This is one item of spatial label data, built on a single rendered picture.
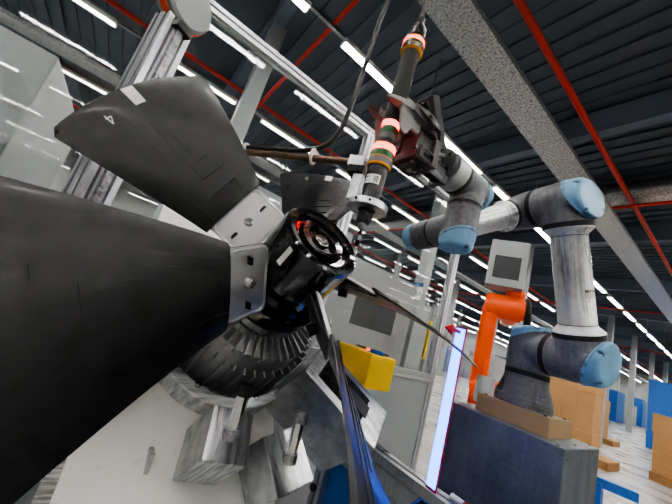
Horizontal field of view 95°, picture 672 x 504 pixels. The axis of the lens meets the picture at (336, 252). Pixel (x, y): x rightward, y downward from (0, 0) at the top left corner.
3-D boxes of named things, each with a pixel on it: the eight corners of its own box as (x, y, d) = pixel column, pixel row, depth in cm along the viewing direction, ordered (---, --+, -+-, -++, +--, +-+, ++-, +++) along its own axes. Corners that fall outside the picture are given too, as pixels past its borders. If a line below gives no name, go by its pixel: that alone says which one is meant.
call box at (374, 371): (327, 375, 93) (337, 339, 95) (352, 379, 98) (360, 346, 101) (362, 394, 80) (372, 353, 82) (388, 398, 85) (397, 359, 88)
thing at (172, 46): (69, 221, 73) (172, 18, 86) (90, 229, 77) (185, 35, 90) (77, 223, 72) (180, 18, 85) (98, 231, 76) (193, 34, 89)
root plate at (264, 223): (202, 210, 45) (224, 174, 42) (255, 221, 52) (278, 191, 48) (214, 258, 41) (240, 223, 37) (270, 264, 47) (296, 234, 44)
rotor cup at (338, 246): (222, 247, 46) (266, 184, 40) (296, 257, 57) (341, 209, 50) (245, 335, 39) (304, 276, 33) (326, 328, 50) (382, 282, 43)
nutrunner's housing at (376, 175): (349, 217, 52) (411, 8, 62) (354, 226, 55) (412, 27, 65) (371, 221, 50) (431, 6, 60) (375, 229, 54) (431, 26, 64)
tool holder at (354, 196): (331, 197, 52) (347, 147, 54) (342, 214, 58) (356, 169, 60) (382, 204, 49) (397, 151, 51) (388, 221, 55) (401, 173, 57)
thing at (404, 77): (373, 140, 55) (401, 47, 60) (377, 151, 58) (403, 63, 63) (392, 141, 54) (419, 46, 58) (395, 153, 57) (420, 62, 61)
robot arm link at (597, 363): (565, 373, 90) (548, 190, 95) (630, 389, 76) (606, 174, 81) (538, 379, 85) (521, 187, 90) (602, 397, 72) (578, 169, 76)
